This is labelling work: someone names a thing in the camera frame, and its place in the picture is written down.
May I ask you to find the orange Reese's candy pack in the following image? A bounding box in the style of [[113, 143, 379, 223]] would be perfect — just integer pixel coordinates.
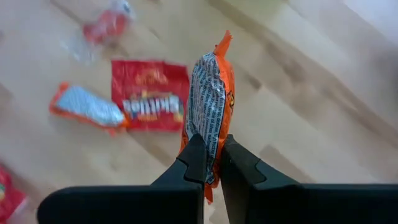
[[49, 82, 130, 137], [179, 30, 236, 205]]

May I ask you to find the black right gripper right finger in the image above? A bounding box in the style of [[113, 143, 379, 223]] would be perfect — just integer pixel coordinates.
[[220, 134, 398, 224]]

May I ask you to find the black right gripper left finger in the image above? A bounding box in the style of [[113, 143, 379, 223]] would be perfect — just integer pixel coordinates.
[[37, 133, 208, 224]]

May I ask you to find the red Skittles candy pack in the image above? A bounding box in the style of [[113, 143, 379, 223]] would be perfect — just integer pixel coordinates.
[[111, 58, 191, 133]]

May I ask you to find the red candy in clear wrapper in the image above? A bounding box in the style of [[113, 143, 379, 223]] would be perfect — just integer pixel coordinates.
[[62, 0, 136, 65], [0, 161, 29, 224]]

